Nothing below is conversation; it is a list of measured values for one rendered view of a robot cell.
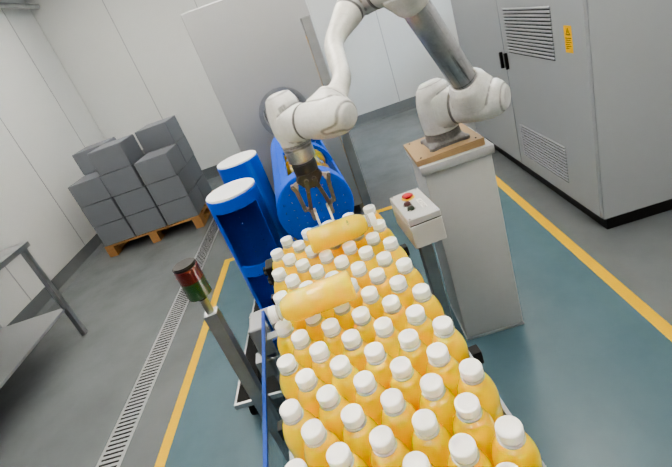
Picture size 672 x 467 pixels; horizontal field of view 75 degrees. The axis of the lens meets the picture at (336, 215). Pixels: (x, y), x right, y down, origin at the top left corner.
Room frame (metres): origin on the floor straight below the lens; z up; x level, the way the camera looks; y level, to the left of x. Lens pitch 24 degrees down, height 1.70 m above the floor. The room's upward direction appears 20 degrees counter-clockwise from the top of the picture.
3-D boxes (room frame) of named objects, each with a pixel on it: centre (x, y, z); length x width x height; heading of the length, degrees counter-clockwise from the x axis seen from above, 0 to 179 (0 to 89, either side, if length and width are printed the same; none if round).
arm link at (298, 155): (1.30, 0.04, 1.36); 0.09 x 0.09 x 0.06
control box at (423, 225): (1.22, -0.24, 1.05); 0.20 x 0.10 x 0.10; 1
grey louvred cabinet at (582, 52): (3.21, -1.83, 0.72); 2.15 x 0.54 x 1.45; 175
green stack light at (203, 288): (1.03, 0.41, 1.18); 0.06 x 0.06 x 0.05
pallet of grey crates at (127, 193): (5.22, 2.03, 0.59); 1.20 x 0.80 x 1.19; 85
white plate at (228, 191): (2.27, 0.49, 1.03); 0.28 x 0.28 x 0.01
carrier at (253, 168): (2.90, 0.49, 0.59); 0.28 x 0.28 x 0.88
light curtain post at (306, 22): (2.91, -0.24, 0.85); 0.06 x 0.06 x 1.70; 1
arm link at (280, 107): (1.29, 0.03, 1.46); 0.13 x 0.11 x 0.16; 42
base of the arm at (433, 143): (1.87, -0.57, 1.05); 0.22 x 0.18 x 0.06; 177
